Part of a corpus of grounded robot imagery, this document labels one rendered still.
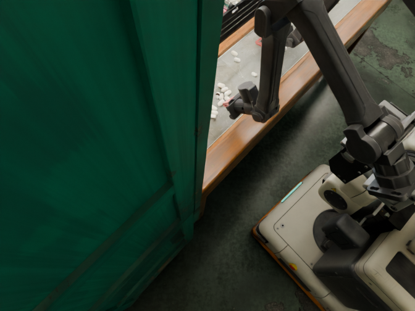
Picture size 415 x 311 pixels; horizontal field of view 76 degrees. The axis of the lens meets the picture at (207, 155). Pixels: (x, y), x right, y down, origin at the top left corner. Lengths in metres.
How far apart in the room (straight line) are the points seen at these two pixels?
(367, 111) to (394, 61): 2.35
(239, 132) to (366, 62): 1.89
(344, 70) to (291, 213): 1.09
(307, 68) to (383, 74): 1.47
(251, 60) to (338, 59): 0.83
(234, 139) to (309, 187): 0.71
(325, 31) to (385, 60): 2.35
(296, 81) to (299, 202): 0.69
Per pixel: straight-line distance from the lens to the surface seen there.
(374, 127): 0.72
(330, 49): 0.66
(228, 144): 1.14
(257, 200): 1.88
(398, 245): 1.22
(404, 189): 0.76
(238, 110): 1.07
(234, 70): 1.39
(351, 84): 0.68
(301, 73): 1.44
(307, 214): 1.66
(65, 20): 0.19
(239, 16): 1.12
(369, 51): 2.98
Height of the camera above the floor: 1.78
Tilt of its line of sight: 67 degrees down
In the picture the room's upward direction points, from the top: 7 degrees clockwise
